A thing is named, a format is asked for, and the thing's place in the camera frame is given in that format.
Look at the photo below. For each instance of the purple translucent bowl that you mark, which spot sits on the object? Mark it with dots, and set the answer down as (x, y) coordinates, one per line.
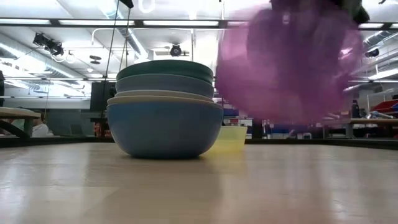
(289, 77)

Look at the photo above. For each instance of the teal bowl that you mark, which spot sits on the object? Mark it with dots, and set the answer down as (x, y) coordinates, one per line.
(164, 67)

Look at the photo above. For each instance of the long background table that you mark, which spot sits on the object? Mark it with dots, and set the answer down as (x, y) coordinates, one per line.
(373, 122)

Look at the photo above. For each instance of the white bowl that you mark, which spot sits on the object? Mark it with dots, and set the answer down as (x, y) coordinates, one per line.
(161, 93)

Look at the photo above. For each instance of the large blue bowl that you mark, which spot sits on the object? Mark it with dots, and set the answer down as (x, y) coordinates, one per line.
(164, 130)

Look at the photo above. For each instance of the black monitor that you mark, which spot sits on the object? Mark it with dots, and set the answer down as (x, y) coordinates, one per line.
(101, 96)

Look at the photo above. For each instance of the black overhead camera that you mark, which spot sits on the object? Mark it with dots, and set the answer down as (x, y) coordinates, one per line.
(176, 50)

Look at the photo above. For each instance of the wooden side table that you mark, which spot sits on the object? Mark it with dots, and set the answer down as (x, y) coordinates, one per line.
(18, 113)

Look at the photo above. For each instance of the black overhead frame bar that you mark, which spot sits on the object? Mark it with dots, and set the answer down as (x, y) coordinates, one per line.
(138, 22)

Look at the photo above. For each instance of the medium blue bowl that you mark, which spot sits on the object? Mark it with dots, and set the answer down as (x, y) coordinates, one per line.
(164, 84)

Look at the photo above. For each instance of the yellow translucent bowl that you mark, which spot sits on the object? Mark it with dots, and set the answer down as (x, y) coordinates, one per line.
(233, 137)

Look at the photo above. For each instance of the person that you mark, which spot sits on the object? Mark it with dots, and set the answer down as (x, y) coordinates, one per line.
(42, 129)

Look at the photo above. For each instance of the red object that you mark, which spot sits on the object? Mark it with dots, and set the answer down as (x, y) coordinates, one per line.
(387, 106)

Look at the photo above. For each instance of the black frame strut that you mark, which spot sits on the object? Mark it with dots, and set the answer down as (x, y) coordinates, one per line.
(112, 40)

